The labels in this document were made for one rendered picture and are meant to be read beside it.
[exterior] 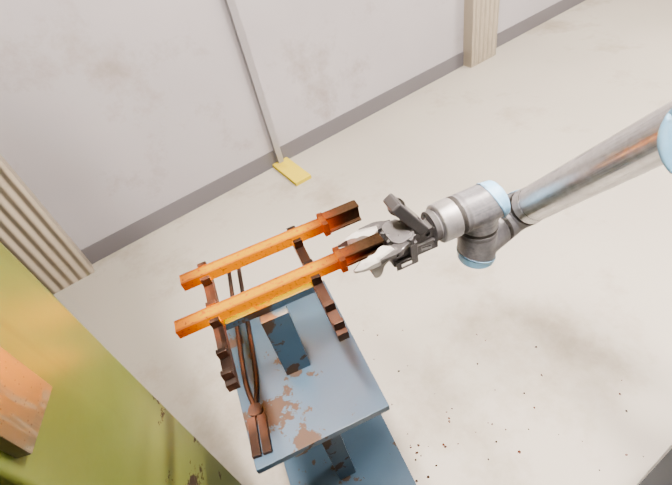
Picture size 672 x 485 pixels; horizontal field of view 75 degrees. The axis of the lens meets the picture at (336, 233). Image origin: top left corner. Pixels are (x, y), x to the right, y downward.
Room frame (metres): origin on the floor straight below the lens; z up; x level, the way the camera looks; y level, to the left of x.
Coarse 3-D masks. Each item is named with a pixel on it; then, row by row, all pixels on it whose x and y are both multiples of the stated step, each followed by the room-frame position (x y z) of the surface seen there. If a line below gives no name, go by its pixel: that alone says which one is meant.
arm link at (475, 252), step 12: (504, 228) 0.70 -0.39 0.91; (468, 240) 0.67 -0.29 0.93; (480, 240) 0.66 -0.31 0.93; (492, 240) 0.66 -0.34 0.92; (504, 240) 0.68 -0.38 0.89; (468, 252) 0.67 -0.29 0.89; (480, 252) 0.65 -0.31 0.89; (492, 252) 0.66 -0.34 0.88; (468, 264) 0.67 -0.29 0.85; (480, 264) 0.65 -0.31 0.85
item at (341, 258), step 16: (368, 240) 0.64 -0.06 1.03; (336, 256) 0.62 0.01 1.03; (352, 256) 0.62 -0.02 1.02; (288, 272) 0.61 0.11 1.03; (304, 272) 0.60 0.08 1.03; (320, 272) 0.60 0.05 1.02; (256, 288) 0.59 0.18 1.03; (272, 288) 0.58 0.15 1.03; (288, 288) 0.58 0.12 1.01; (224, 304) 0.57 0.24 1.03; (240, 304) 0.56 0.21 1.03; (256, 304) 0.56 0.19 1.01; (176, 320) 0.56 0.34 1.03; (192, 320) 0.55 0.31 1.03; (208, 320) 0.54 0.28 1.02
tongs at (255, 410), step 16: (240, 272) 0.91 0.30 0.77; (240, 288) 0.85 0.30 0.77; (240, 336) 0.69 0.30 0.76; (240, 352) 0.63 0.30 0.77; (256, 368) 0.58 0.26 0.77; (256, 384) 0.54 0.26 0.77; (256, 400) 0.50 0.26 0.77; (256, 416) 0.46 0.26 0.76; (256, 432) 0.43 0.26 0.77; (256, 448) 0.39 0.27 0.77
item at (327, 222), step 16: (336, 208) 0.76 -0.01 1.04; (352, 208) 0.75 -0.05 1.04; (304, 224) 0.74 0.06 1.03; (320, 224) 0.73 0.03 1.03; (336, 224) 0.74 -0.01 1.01; (272, 240) 0.72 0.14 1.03; (288, 240) 0.71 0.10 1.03; (304, 240) 0.71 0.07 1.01; (240, 256) 0.69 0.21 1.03; (256, 256) 0.69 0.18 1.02; (192, 272) 0.68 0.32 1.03; (208, 272) 0.67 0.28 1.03; (224, 272) 0.67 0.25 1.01
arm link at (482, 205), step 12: (468, 192) 0.70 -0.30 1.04; (480, 192) 0.69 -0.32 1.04; (492, 192) 0.68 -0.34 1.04; (504, 192) 0.68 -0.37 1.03; (456, 204) 0.67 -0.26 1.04; (468, 204) 0.67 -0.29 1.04; (480, 204) 0.67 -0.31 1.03; (492, 204) 0.66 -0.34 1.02; (504, 204) 0.67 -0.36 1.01; (468, 216) 0.65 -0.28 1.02; (480, 216) 0.65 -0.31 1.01; (492, 216) 0.66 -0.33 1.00; (504, 216) 0.67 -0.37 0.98; (468, 228) 0.64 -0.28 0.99; (480, 228) 0.66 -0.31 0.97; (492, 228) 0.66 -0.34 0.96
